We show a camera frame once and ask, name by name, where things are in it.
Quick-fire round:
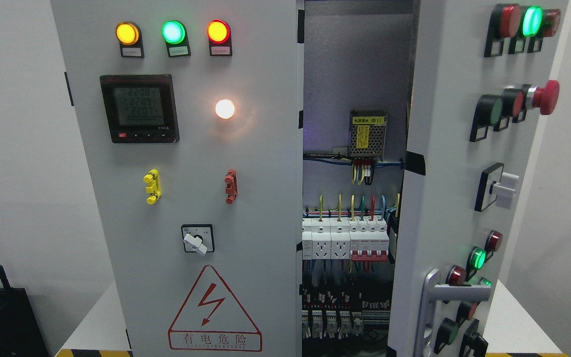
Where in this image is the grey cabinet door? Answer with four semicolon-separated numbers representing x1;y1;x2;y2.
51;0;303;357
387;0;569;357

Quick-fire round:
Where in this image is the red terminal connector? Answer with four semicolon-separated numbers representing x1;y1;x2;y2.
224;169;238;205

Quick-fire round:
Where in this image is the white glowing indicator light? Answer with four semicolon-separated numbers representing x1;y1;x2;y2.
215;99;236;119

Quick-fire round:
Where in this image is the metal mesh power supply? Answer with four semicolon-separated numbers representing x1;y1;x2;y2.
348;110;388;159

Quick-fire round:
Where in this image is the yellow terminal connector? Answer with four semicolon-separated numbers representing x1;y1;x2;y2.
143;169;162;205

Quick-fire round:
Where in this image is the lower relay terminal row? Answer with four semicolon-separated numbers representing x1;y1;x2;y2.
299;281;391;340

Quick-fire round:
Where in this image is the red electric hazard warning sticker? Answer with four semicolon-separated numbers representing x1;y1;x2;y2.
168;265;263;353

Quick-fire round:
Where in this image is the red indicator light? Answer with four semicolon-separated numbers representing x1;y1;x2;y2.
206;19;232;57

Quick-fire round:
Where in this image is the black digital power meter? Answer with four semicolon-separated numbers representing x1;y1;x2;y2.
100;74;179;144

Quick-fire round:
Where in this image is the green indicator light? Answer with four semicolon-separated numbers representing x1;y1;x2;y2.
161;20;191;58

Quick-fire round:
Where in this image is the yellow indicator light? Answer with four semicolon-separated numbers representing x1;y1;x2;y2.
115;22;144;58

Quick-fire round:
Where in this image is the red emergency stop button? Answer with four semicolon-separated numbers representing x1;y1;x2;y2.
521;80;560;115

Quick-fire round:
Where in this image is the black box with antenna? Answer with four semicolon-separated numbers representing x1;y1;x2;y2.
0;264;49;357

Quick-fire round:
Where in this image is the red handled circuit breaker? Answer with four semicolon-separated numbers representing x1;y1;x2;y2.
349;219;389;262

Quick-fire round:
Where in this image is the white rotary selector switch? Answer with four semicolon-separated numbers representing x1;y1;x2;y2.
180;224;215;257

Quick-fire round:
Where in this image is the silver door handle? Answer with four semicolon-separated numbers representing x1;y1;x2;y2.
413;268;492;357

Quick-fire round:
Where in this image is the right door rotary switch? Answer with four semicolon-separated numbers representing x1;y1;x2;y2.
474;162;520;212

